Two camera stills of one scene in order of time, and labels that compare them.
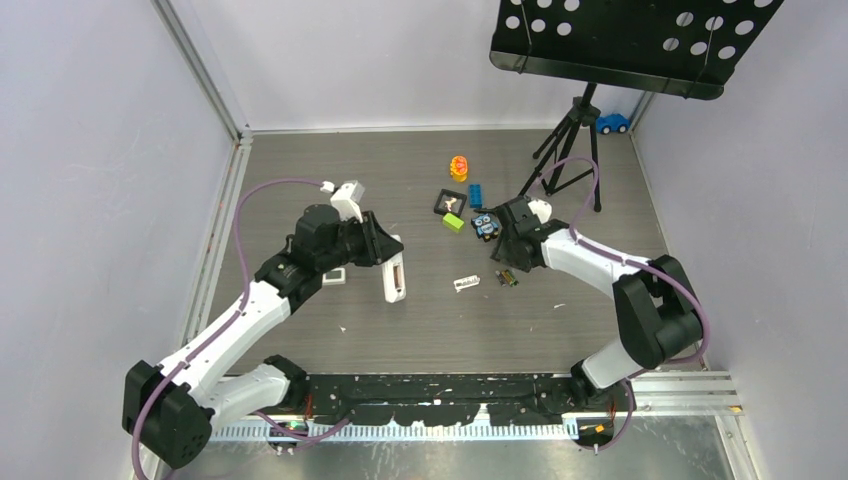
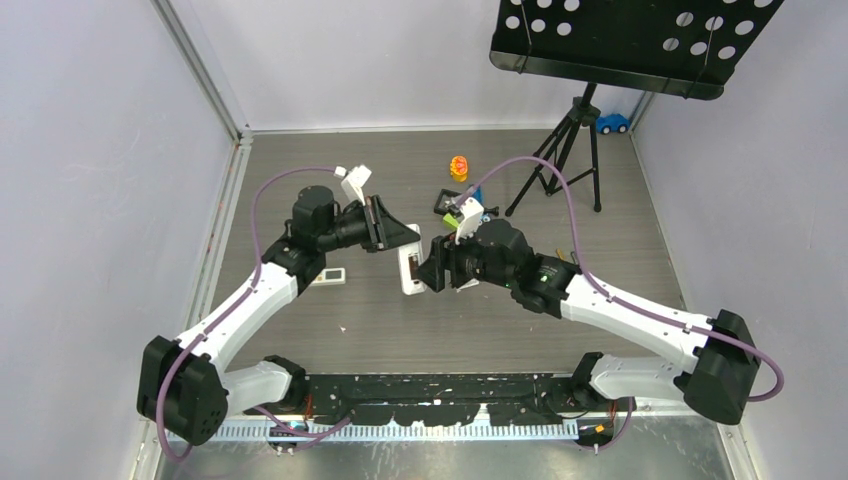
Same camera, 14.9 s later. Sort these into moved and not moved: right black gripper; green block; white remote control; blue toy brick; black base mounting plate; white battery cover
Moved: right black gripper; white remote control
Not moved: white battery cover; green block; blue toy brick; black base mounting plate
